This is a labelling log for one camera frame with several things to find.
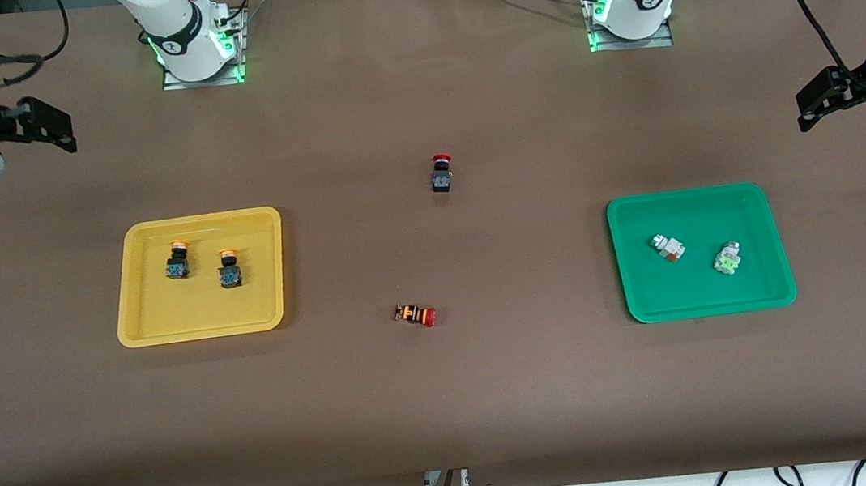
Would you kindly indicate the yellow push button black body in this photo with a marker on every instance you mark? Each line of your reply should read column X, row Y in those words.
column 177, row 268
column 230, row 277

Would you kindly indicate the brown table cover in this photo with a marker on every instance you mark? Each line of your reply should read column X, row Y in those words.
column 451, row 404

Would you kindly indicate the green push button white body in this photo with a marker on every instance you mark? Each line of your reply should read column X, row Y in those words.
column 727, row 260

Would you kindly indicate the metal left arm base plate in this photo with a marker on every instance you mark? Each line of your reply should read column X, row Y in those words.
column 630, row 44

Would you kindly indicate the white orange switch block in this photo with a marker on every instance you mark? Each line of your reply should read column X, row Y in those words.
column 668, row 249

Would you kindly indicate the green plastic tray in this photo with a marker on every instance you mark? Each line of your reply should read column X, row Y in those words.
column 699, row 286

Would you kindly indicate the yellow plastic tray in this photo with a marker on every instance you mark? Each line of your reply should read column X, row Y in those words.
column 205, row 314

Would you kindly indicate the red push button orange body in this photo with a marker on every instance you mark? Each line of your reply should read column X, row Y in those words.
column 417, row 314

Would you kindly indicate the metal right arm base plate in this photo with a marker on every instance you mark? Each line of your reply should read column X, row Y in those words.
column 207, row 82

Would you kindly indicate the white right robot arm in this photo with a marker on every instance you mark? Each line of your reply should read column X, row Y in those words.
column 172, row 28

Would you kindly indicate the red push button black body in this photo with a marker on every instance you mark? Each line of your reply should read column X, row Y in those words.
column 441, row 181

